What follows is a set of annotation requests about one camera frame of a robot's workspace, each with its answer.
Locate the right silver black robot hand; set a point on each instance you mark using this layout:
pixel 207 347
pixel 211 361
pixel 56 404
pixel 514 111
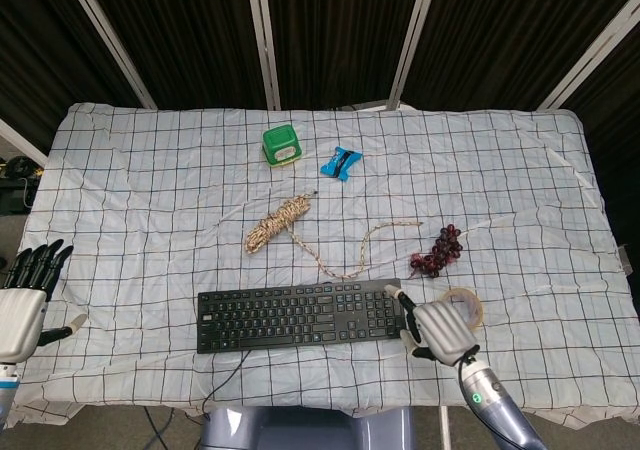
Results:
pixel 442 330

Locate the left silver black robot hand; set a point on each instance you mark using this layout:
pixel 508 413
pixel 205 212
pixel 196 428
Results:
pixel 20 315

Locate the black keyboard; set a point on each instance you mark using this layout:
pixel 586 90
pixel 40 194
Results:
pixel 300 317

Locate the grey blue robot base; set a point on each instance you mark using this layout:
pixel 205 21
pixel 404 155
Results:
pixel 310 430

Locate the yellow transparent tape roll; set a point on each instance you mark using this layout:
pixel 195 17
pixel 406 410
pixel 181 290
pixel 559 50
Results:
pixel 475 307

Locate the dark red grape bunch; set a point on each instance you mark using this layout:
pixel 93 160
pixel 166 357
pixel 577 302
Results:
pixel 440 252

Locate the white table leg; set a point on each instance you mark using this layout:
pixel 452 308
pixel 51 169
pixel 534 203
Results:
pixel 445 430

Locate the black background equipment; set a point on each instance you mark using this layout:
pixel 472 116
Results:
pixel 17 185

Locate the white checked tablecloth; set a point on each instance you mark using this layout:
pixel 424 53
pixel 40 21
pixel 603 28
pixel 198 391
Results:
pixel 150 220

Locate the blue snack packet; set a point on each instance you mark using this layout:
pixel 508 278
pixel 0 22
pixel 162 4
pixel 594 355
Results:
pixel 337 162

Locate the green plastic box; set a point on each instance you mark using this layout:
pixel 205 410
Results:
pixel 280 142

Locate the white partition frame post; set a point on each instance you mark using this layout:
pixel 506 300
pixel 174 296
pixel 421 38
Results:
pixel 110 40
pixel 264 40
pixel 412 40
pixel 22 142
pixel 590 50

